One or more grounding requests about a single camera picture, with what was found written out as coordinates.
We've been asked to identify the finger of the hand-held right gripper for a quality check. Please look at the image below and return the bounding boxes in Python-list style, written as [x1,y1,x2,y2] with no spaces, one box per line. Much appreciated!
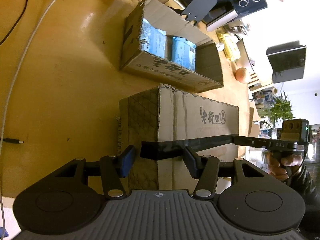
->
[232,135,273,148]

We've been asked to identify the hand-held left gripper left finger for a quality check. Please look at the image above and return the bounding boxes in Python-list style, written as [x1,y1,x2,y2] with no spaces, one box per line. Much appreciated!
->
[54,145,137,200]

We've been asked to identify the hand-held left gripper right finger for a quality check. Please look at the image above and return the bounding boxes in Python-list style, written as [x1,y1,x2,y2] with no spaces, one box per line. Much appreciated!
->
[184,145,269,200]

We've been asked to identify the cardboard box black tape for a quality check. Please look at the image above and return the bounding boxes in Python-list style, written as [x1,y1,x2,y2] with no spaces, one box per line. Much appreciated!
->
[116,84,240,197]

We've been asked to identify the blue packet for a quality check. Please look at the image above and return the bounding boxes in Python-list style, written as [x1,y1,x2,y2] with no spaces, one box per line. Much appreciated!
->
[171,36,197,71]
[139,21,167,58]

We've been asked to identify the person's right forearm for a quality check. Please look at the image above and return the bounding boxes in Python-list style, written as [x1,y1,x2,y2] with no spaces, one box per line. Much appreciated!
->
[287,165,320,230]

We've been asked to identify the round wooden desktop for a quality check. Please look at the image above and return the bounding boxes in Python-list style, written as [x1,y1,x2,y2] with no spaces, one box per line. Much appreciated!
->
[0,0,256,210]

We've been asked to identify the person's right hand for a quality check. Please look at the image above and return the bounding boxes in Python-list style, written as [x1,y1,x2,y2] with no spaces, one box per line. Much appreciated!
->
[266,152,303,182]

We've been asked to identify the green potted plant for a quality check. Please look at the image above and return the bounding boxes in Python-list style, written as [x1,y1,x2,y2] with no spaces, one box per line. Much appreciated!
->
[262,92,296,128]

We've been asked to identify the black range hood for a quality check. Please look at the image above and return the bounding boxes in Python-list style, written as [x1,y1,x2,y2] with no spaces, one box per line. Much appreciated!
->
[266,40,307,84]

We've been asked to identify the grey phone stand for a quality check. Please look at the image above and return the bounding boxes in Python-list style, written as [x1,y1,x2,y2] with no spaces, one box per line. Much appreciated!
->
[180,0,217,27]

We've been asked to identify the thin black cable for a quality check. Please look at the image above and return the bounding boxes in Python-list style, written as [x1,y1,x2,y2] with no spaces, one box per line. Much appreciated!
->
[0,0,35,145]

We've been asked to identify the white cable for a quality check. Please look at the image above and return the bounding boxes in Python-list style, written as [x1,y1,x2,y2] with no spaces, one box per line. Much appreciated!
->
[0,0,79,230]

